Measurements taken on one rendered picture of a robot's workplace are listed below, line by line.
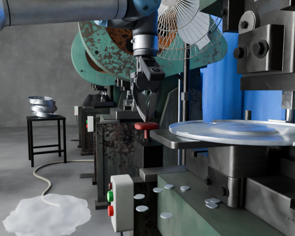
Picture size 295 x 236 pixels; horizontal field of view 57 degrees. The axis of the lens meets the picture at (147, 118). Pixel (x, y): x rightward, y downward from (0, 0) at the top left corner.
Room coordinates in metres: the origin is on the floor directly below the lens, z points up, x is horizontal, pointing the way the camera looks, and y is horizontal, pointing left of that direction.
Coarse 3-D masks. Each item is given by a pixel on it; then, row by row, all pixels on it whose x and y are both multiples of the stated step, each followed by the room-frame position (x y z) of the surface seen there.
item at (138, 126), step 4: (136, 124) 0.81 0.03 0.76; (140, 124) 0.79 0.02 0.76; (144, 124) 0.80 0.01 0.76; (148, 124) 0.80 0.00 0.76; (152, 124) 0.80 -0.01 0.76; (156, 124) 0.80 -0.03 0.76; (136, 128) 0.81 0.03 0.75; (140, 128) 0.79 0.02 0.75; (144, 128) 0.79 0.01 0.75; (148, 128) 0.79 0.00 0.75; (152, 128) 0.79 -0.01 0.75; (156, 128) 0.80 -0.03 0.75; (148, 132) 0.81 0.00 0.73; (148, 136) 0.81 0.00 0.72
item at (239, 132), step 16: (176, 128) 0.56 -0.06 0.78; (192, 128) 0.56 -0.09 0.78; (208, 128) 0.56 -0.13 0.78; (224, 128) 0.51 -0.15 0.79; (240, 128) 0.51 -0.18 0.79; (256, 128) 0.51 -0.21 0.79; (272, 128) 0.51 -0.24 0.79; (288, 128) 0.56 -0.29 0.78; (240, 144) 0.40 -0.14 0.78; (256, 144) 0.39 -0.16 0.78; (272, 144) 0.39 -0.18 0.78; (288, 144) 0.39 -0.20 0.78
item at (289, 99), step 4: (284, 92) 0.56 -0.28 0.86; (288, 92) 0.55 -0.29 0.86; (292, 92) 0.54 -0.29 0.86; (284, 96) 0.56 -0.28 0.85; (288, 96) 0.55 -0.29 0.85; (292, 96) 0.54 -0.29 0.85; (284, 100) 0.56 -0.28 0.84; (288, 100) 0.55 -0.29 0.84; (292, 100) 0.54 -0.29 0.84; (284, 104) 0.56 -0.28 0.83; (288, 104) 0.55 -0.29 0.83; (292, 104) 0.54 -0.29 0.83; (284, 108) 0.56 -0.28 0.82; (288, 108) 0.55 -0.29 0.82; (292, 108) 0.54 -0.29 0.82
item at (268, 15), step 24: (264, 0) 0.55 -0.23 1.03; (240, 24) 0.60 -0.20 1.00; (264, 24) 0.54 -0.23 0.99; (288, 24) 0.48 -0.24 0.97; (240, 48) 0.55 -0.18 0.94; (264, 48) 0.49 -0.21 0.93; (288, 48) 0.48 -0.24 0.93; (240, 72) 0.56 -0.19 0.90; (264, 72) 0.53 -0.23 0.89; (288, 72) 0.48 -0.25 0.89
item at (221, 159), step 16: (176, 144) 0.42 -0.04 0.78; (192, 144) 0.42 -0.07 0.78; (208, 144) 0.43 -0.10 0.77; (224, 144) 0.44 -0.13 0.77; (208, 160) 0.55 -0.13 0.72; (224, 160) 0.49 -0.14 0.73; (240, 160) 0.47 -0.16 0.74; (256, 160) 0.48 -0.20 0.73; (208, 176) 0.55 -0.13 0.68; (224, 176) 0.49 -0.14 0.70; (240, 176) 0.47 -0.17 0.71; (224, 192) 0.48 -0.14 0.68; (240, 192) 0.47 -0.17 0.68
